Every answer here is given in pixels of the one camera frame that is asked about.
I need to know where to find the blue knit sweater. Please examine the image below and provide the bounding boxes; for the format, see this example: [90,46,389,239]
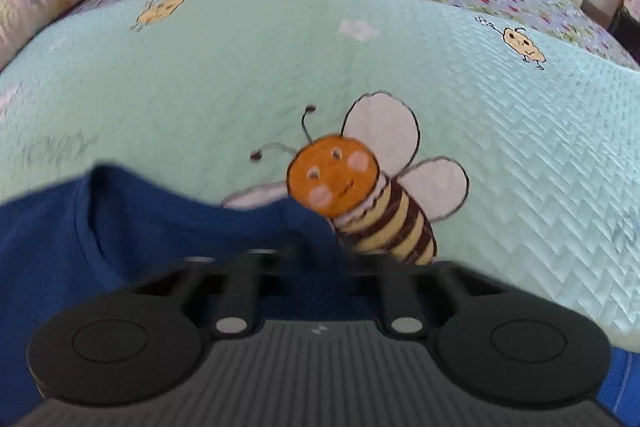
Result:
[0,163,640,427]

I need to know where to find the light green quilted bee blanket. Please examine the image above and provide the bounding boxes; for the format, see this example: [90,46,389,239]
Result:
[1,0,639,351]

